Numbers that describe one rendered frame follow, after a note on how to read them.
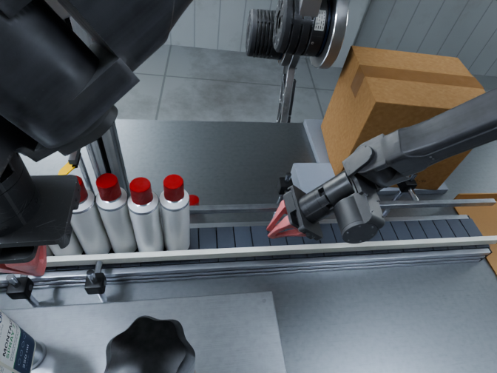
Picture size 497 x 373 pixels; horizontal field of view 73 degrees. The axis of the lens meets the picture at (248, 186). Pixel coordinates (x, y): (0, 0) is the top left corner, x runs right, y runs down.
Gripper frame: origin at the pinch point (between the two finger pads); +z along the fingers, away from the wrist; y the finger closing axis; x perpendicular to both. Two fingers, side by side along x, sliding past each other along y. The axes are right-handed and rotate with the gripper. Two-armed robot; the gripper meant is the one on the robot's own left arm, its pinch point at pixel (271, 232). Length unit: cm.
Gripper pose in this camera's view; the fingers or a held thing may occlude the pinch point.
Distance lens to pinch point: 69.8
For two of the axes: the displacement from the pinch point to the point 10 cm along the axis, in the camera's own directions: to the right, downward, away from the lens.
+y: 1.2, 7.6, -6.4
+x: 6.8, 4.0, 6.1
